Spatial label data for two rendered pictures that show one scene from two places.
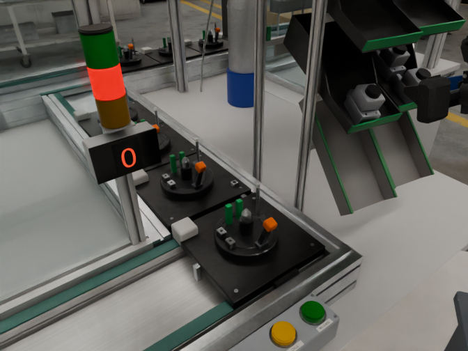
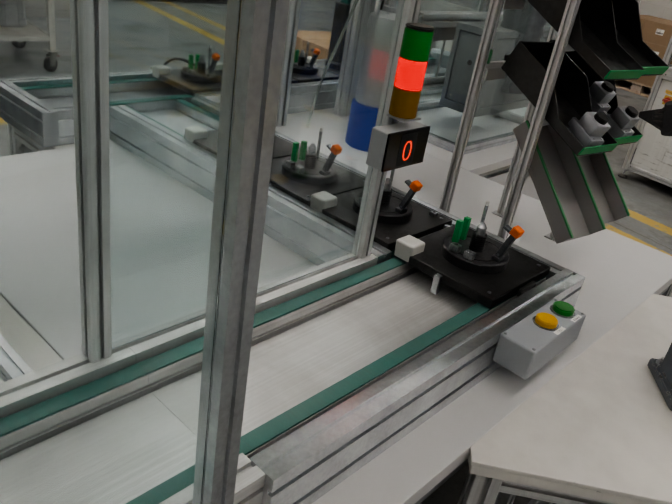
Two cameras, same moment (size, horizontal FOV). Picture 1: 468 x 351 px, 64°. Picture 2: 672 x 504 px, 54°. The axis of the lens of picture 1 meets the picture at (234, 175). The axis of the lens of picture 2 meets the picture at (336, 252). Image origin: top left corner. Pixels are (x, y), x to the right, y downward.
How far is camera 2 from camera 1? 0.79 m
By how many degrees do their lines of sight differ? 15
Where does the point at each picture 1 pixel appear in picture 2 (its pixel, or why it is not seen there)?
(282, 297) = (528, 302)
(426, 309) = (638, 332)
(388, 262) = (593, 299)
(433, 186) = (612, 243)
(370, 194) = (579, 227)
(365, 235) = not seen: hidden behind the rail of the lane
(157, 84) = not seen: hidden behind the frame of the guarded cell
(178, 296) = (420, 305)
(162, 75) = not seen: hidden behind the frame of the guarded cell
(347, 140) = (555, 172)
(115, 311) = (366, 314)
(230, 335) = (500, 322)
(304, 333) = (562, 322)
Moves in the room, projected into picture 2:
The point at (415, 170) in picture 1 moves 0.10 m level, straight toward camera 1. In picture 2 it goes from (610, 213) to (611, 227)
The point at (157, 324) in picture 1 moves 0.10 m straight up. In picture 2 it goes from (414, 324) to (425, 278)
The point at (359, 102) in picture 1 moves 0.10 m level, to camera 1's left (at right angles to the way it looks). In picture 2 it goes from (588, 127) to (546, 122)
